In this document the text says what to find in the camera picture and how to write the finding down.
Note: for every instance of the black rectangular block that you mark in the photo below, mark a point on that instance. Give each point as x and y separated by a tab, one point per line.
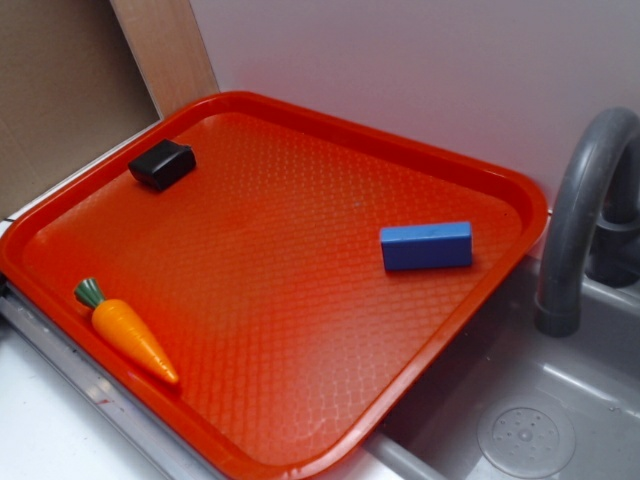
163	165

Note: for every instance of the orange plastic tray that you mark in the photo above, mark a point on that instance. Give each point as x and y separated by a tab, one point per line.
261	274

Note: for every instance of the orange toy carrot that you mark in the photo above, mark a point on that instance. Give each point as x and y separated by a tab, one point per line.
124	330

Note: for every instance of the blue rectangular block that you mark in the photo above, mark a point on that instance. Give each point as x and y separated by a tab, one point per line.
428	246

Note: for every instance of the grey plastic sink basin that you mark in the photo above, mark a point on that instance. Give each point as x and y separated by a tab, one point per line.
504	401

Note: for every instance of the grey toy faucet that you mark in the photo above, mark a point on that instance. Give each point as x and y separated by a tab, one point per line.
594	228

